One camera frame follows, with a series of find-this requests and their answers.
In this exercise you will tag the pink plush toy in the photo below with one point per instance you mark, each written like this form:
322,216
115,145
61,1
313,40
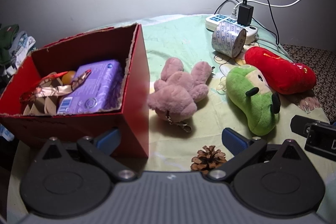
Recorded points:
178,90

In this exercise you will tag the black power adapter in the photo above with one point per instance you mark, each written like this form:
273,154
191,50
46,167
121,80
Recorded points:
245,15

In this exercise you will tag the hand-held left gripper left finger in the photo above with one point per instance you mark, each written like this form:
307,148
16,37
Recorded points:
109,138

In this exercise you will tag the brown patterned cloth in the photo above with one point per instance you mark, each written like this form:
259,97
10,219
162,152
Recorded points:
320,64

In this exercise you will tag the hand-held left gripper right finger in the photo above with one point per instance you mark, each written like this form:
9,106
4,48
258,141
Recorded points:
233,141

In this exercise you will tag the green cloth covered desktop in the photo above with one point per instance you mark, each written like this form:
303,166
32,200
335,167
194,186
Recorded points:
183,37

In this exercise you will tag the green plush toy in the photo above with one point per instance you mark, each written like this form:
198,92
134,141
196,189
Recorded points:
252,108

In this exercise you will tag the white power strip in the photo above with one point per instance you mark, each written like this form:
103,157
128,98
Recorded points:
212,20

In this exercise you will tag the orange ball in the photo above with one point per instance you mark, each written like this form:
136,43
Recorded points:
68,77

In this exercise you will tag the red cardboard box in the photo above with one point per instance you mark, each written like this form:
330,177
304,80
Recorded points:
136,108

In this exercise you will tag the thin rubber band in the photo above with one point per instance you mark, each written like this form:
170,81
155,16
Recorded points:
215,58
218,87

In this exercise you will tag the red plush toy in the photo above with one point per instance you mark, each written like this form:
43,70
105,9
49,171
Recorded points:
283,71

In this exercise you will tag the pile of clothes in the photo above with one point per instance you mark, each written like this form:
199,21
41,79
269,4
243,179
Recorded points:
15,43

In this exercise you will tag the printed tape roll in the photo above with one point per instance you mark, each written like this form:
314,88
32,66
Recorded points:
225,37

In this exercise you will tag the blue and white packet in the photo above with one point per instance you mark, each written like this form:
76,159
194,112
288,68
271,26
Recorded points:
5,132

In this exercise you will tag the purple tissue packet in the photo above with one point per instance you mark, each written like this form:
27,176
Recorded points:
99,87

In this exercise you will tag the beige cardboard divider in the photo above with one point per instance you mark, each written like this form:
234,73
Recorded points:
50,106

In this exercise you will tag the brown pine cone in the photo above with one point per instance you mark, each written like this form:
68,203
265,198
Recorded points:
208,158

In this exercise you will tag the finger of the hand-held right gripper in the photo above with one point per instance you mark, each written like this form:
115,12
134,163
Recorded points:
299,125

